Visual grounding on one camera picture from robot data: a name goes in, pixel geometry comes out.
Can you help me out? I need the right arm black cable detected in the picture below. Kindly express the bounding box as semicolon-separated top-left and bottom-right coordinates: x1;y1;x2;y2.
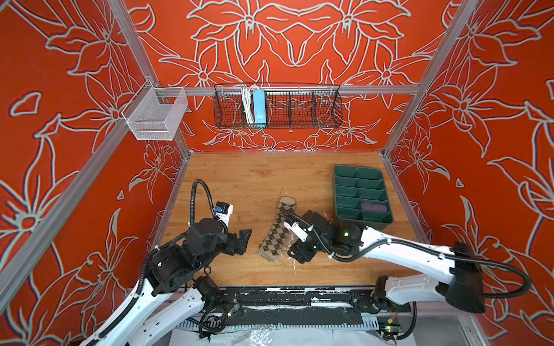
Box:
278;209;533;300

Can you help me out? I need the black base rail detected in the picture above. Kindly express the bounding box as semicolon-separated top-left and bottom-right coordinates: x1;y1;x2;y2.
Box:
216;285;413;314

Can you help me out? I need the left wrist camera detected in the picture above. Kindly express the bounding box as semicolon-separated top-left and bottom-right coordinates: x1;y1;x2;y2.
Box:
214;201;234;229

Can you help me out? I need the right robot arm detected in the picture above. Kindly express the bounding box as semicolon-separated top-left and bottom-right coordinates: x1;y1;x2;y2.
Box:
281;211;486;314

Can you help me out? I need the black wire wall basket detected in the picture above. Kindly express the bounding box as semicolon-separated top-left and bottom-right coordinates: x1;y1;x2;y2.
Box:
214;83;343;130

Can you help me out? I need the clear plastic wall bin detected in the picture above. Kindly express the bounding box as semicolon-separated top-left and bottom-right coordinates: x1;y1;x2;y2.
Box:
122;86;188;141

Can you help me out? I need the light blue box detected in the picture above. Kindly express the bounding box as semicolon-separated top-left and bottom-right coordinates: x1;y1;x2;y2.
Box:
252;89;267;128

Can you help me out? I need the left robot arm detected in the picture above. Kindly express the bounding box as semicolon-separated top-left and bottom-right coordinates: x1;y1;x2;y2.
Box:
81;218;252;345

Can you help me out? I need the brown argyle sock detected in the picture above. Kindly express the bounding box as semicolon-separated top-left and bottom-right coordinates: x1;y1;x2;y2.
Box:
257;196;297;262

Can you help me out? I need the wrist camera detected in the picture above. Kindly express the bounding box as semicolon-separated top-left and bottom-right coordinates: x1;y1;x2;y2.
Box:
214;201;234;229
284;221;309;242

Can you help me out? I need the purple sock with yellow cuff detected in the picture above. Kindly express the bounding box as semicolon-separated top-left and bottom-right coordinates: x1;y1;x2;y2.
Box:
361;200;388;213

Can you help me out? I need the green divided tray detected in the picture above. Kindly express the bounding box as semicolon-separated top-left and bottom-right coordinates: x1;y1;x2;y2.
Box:
333;165;394;231

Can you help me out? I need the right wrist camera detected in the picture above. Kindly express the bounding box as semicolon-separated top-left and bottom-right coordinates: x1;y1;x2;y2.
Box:
284;221;309;242

